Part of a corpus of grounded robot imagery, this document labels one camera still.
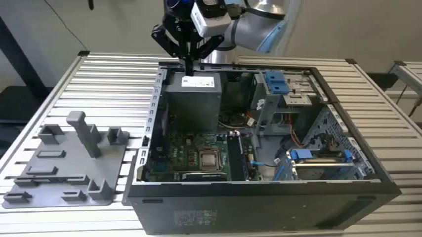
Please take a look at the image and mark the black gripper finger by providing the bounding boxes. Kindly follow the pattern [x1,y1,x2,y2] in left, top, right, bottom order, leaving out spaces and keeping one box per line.
[188,35,224,76]
[151,22,189,76]

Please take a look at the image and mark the grey plastic parts rack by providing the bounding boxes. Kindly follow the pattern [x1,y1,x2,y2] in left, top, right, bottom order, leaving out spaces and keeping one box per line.
[1,111,131,210]

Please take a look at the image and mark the silver hard disk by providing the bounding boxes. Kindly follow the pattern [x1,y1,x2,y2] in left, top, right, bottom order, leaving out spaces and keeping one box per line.
[295,159,343,180]

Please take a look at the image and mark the green motherboard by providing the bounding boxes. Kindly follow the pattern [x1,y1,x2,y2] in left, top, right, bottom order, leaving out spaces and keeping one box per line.
[144,132,262,182]

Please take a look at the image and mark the power supply wire bundle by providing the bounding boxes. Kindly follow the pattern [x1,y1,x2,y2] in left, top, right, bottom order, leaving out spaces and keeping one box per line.
[219,110,258,129]

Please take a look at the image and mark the black graphics card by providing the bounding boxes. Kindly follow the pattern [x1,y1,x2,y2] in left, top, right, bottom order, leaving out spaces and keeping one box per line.
[180,172,228,182]

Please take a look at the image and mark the black camera cable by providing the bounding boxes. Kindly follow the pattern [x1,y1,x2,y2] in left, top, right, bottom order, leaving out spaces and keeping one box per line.
[227,4,287,22]

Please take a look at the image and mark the grey power supply unit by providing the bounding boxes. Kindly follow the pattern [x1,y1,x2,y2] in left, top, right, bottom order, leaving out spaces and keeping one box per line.
[163,71,222,133]

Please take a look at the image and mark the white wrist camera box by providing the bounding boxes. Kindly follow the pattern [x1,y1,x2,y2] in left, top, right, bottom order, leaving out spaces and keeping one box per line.
[189,0,231,38]

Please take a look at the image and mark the aluminium frame table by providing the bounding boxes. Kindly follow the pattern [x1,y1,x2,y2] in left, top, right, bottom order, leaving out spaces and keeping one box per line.
[383,60,422,99]

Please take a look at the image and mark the grey metal drive cage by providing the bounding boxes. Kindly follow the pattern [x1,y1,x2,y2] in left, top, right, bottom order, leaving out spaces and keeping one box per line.
[252,70,323,136]

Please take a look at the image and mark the CPU socket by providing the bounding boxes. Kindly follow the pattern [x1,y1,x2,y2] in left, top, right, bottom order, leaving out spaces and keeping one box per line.
[196,147,226,171]

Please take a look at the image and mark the orange wire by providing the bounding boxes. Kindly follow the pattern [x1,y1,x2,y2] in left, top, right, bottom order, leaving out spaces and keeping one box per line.
[288,122,302,149]

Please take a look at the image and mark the black PC case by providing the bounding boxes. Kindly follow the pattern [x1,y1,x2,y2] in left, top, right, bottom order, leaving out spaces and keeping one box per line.
[121,61,402,235]

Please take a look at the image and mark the silver CPU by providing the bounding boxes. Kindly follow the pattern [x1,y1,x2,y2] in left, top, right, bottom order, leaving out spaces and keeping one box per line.
[202,154,220,167]

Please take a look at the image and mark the blue disk carrier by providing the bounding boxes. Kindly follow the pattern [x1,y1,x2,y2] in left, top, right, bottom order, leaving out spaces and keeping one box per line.
[275,148,354,181]

